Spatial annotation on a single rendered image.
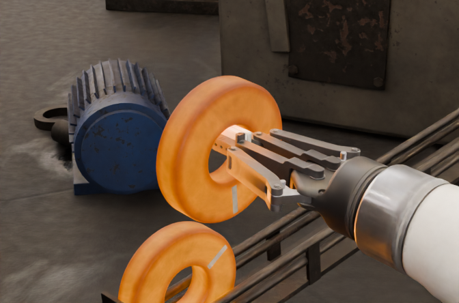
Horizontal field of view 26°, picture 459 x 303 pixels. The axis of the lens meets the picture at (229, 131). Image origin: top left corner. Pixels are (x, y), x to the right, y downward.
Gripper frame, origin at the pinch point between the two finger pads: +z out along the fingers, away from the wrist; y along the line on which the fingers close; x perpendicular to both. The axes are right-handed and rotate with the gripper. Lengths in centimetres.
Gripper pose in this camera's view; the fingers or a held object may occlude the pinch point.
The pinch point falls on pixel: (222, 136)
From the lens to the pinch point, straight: 103.7
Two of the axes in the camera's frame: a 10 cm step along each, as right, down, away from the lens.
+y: 7.1, -2.8, 6.5
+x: 0.3, -9.1, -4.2
